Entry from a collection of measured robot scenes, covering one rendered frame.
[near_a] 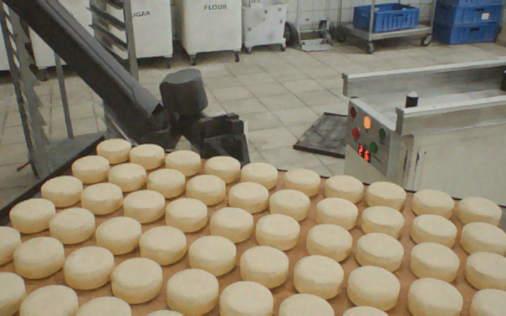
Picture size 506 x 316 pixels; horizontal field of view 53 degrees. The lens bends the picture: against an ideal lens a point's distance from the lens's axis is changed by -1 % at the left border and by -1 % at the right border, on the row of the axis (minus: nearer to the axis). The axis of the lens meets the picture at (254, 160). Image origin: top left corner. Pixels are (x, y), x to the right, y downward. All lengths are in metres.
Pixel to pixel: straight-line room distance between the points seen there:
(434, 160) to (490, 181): 0.22
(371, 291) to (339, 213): 0.14
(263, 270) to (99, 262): 0.17
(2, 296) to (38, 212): 0.14
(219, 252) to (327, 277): 0.11
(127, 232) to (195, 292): 0.13
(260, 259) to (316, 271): 0.06
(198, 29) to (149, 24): 0.44
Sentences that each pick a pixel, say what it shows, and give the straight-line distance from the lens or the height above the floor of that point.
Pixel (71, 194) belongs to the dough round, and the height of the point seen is 1.03.
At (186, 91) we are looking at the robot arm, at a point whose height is 1.08.
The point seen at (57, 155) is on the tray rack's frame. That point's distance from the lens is 2.91.
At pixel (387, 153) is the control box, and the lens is 1.37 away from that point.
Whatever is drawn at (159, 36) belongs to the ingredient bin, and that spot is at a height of 0.30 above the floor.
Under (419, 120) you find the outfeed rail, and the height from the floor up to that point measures 0.87.
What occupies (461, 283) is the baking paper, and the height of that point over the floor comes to 1.00.
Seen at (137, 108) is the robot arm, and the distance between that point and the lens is 0.88.
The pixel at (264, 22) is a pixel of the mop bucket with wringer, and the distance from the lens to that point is 5.13.
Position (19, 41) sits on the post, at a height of 0.87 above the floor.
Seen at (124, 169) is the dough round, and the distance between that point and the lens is 0.72.
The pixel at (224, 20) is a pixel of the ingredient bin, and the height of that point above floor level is 0.40.
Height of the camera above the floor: 1.36
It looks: 27 degrees down
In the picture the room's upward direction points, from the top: straight up
